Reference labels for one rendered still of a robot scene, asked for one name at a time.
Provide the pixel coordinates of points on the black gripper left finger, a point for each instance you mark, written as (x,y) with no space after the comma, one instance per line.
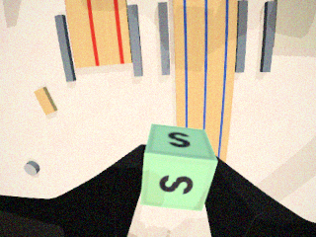
(102,207)

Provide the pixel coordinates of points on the light green cube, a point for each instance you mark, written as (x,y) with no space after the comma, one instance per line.
(178,166)

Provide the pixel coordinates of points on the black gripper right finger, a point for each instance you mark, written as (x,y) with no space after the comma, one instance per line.
(237,208)

